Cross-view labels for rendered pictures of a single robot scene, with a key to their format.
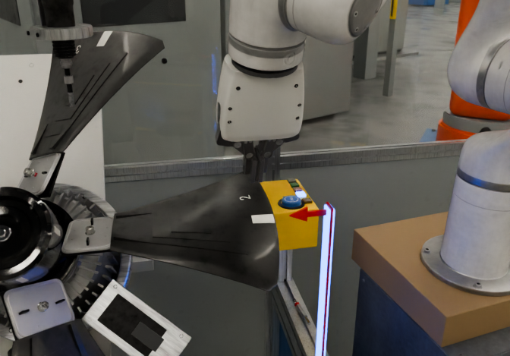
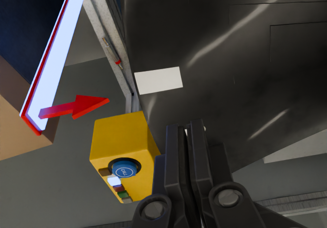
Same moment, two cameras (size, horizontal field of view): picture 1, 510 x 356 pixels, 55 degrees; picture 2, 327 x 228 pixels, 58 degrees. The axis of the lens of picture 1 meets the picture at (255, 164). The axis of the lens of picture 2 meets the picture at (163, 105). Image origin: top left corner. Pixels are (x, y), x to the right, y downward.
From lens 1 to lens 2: 0.53 m
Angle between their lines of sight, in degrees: 23
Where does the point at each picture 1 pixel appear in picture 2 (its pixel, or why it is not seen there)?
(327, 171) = (98, 219)
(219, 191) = (243, 143)
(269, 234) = (142, 39)
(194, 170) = not seen: hidden behind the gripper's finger
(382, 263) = (13, 98)
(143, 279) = not seen: hidden behind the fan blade
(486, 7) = not seen: outside the picture
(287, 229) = (128, 133)
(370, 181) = (58, 213)
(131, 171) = (294, 205)
